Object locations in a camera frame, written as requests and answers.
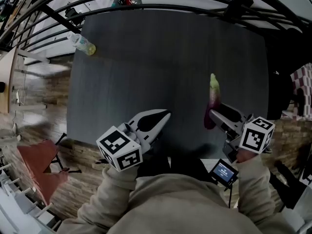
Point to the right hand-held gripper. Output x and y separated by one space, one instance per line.
256 136

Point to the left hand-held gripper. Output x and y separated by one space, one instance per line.
117 147

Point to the purple and green eggplant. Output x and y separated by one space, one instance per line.
214 96

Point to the person's left forearm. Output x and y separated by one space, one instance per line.
112 194

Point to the person's right forearm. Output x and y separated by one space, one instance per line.
253 184

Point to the dark grey table top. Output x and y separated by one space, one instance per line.
151 69

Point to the person's dark trousers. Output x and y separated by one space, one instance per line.
185 166

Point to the small black screen device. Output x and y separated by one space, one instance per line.
224 172

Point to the black office chair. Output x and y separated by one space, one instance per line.
278 82

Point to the person's beige sweatshirt torso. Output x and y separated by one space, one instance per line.
175 208

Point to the table with checkered cloth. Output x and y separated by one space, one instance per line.
302 82

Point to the black folding stand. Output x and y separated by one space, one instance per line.
58 160

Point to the clear bottle with yellow liquid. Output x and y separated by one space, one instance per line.
81 43

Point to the salmon pink cloth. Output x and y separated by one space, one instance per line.
39 164

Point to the light wooden desk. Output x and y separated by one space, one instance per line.
6 82

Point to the white rack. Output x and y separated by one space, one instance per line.
17 203

